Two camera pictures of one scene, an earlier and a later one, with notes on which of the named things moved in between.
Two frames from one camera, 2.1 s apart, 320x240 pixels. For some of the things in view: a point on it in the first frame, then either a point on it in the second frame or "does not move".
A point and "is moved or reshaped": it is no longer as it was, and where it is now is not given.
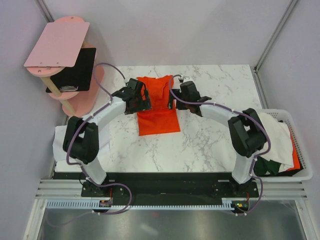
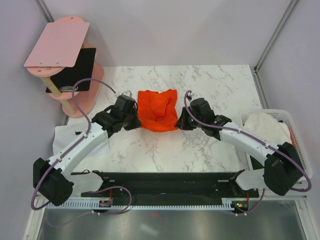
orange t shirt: x=160 y=119 is moved or reshaped
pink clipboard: x=59 y=45 does not move
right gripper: x=178 y=106 to x=181 y=123
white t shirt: x=280 y=151 does not move
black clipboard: x=79 y=77 does not move
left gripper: x=145 y=105 to x=136 y=123
